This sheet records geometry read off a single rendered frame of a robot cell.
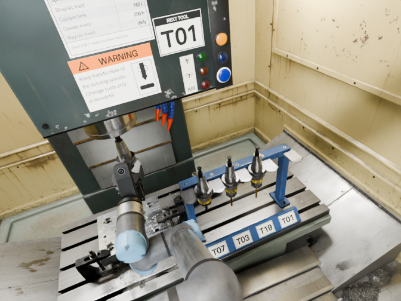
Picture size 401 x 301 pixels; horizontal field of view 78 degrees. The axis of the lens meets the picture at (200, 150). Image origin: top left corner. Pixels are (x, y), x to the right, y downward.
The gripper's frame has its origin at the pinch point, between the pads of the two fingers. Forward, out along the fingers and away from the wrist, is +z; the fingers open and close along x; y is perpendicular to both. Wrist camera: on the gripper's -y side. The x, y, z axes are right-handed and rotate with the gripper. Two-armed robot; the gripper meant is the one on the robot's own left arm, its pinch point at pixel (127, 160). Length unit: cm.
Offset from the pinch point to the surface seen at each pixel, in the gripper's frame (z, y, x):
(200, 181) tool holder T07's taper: -12.4, 6.7, 22.8
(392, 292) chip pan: -44, 69, 92
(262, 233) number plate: -17, 42, 44
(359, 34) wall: 17, -20, 98
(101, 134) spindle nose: -8.9, -18.0, -2.0
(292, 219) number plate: -15, 41, 59
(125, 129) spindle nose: -7.6, -17.1, 4.5
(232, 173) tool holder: -11.1, 8.1, 34.5
